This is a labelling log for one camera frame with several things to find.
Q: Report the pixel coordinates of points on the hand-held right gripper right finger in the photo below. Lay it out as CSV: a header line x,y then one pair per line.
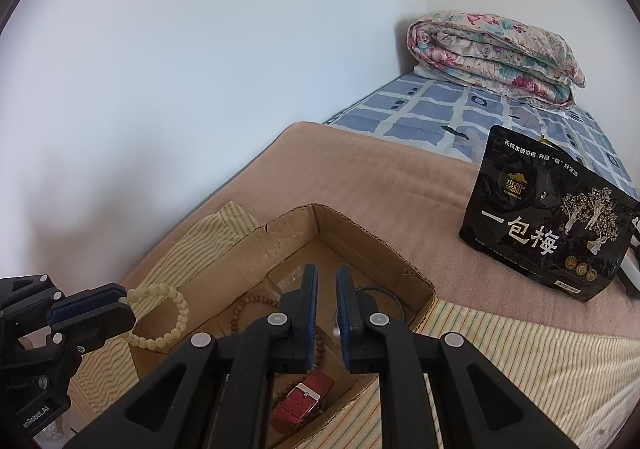
x,y
340,299

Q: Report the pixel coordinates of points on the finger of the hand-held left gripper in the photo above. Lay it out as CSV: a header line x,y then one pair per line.
x,y
105,326
85,305

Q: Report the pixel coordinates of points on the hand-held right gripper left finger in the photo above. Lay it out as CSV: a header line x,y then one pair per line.
x,y
314,309

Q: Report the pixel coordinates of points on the dark thin bangle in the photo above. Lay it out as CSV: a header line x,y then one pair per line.
x,y
395,295

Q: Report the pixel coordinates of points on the cardboard box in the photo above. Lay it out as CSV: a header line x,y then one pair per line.
x,y
350,234

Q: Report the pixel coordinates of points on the tan blanket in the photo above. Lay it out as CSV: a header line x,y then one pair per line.
x,y
375,179

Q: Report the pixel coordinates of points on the blue checked bed sheet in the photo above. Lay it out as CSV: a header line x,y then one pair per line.
x,y
400,119

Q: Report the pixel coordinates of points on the yellow striped cloth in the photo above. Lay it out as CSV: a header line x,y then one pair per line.
x,y
525,369

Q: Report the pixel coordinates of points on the black snack bag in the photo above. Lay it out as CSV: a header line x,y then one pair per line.
x,y
530,229

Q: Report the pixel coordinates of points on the folded floral quilt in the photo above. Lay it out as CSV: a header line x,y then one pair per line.
x,y
490,54

